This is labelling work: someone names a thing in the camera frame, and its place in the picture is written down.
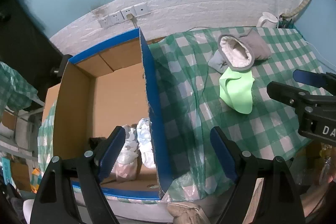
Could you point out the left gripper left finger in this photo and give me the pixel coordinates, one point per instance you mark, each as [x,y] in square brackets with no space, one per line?
[108,151]

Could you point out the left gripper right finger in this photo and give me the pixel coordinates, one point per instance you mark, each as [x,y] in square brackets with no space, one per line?
[227,152]

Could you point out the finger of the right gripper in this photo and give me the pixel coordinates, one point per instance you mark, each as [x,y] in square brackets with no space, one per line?
[288,95]
[326,81]

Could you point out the pink grey plastic bag bundle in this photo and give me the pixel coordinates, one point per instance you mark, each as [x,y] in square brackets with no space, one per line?
[126,164]

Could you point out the light green cloth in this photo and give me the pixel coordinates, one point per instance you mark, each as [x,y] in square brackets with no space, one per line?
[235,89]

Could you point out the grey plush slipper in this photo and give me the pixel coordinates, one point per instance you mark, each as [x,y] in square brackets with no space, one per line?
[241,51]

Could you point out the grey blue small cloth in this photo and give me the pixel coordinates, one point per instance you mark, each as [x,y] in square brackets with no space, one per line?
[218,63]

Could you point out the green checkered tablecloth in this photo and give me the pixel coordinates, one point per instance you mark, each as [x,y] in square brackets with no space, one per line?
[191,106]

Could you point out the blue cardboard box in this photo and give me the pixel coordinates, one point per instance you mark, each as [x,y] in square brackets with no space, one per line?
[113,84]

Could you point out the white electric kettle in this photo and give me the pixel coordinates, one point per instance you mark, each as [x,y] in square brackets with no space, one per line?
[267,20]

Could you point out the white wall socket strip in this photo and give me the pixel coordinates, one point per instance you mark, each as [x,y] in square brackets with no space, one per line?
[129,14]

